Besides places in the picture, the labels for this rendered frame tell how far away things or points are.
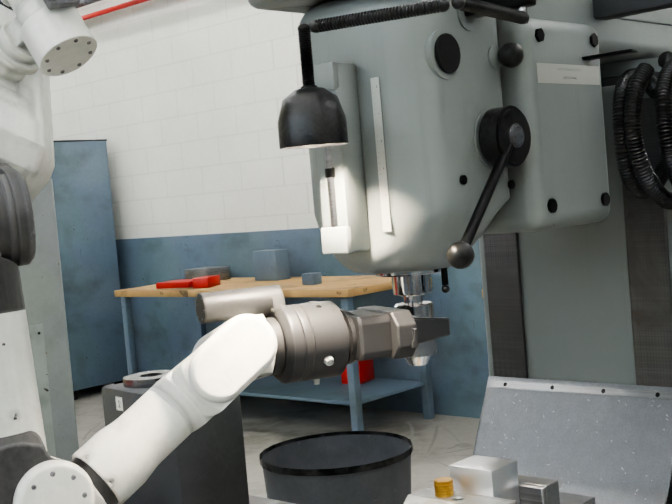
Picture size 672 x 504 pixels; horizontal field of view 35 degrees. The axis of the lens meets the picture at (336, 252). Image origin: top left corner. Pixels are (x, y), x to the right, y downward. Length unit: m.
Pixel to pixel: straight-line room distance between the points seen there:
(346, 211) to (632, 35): 0.56
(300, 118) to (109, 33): 7.85
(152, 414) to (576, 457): 0.68
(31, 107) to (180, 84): 6.99
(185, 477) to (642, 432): 0.65
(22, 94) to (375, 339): 0.48
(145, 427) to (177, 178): 7.17
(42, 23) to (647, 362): 0.91
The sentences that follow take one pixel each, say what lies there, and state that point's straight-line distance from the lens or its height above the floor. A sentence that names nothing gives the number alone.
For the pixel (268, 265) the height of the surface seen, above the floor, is 0.98.
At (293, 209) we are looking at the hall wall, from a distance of 7.36.
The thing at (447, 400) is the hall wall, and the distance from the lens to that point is 6.68.
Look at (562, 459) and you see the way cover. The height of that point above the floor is 1.00.
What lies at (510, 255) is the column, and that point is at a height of 1.29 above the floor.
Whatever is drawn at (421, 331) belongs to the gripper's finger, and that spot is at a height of 1.24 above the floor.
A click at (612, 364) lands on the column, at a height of 1.13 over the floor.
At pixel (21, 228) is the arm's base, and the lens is 1.07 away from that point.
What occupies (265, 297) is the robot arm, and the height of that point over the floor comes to 1.30.
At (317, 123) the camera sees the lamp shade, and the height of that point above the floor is 1.48.
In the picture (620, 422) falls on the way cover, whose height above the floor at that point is 1.06.
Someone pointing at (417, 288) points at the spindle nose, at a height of 1.29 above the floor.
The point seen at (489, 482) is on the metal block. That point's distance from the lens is 1.24.
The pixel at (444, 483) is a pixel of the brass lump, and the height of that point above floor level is 1.07.
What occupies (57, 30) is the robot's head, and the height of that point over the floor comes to 1.60.
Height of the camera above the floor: 1.40
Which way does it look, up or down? 3 degrees down
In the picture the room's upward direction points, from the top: 5 degrees counter-clockwise
